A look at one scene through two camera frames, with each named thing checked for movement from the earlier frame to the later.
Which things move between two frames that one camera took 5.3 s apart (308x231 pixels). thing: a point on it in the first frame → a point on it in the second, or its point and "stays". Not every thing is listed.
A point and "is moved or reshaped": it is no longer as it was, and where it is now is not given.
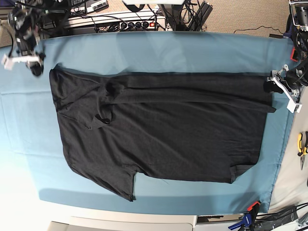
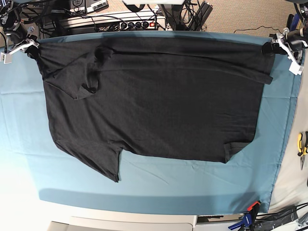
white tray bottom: x=167 y=223 stays
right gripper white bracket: x=37 y=70 → x=32 y=51
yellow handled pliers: x=302 y=140 stays
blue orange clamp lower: x=249 y=217 stays
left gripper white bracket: x=289 y=83 → x=296 y=56
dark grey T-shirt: x=206 y=127 is moved or reshaped
